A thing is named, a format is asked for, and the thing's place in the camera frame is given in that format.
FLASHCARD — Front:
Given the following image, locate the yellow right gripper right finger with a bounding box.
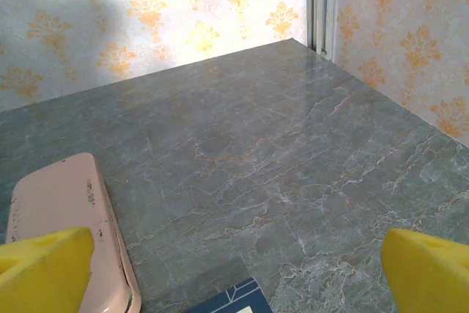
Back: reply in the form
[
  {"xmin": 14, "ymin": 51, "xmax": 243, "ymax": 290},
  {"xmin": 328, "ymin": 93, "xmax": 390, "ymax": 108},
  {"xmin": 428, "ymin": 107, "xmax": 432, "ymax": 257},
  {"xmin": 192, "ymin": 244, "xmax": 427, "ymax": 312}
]
[{"xmin": 380, "ymin": 227, "xmax": 469, "ymax": 313}]

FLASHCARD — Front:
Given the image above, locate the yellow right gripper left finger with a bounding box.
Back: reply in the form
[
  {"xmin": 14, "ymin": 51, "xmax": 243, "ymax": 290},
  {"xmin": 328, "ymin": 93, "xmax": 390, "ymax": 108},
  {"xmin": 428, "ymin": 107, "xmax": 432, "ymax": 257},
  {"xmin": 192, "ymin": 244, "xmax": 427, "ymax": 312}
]
[{"xmin": 0, "ymin": 227, "xmax": 95, "ymax": 313}]

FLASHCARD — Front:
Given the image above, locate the pink pencil case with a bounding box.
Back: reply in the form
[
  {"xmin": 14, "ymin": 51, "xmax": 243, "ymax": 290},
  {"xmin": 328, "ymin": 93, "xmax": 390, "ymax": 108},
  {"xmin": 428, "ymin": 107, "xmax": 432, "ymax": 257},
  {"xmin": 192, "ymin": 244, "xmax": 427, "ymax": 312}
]
[{"xmin": 5, "ymin": 152, "xmax": 142, "ymax": 313}]

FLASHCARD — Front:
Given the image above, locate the dark blue book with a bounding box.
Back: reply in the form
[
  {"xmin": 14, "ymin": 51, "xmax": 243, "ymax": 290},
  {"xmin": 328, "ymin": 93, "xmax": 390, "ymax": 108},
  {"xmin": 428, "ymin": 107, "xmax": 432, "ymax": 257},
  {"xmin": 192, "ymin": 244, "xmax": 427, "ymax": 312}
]
[{"xmin": 182, "ymin": 278, "xmax": 274, "ymax": 313}]

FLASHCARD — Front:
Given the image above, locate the aluminium frame corner post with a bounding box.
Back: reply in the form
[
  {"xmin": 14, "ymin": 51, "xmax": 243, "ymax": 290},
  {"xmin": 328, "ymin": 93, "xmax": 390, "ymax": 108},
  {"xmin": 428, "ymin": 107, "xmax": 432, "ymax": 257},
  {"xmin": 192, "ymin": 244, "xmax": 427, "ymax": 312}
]
[{"xmin": 306, "ymin": 0, "xmax": 340, "ymax": 61}]

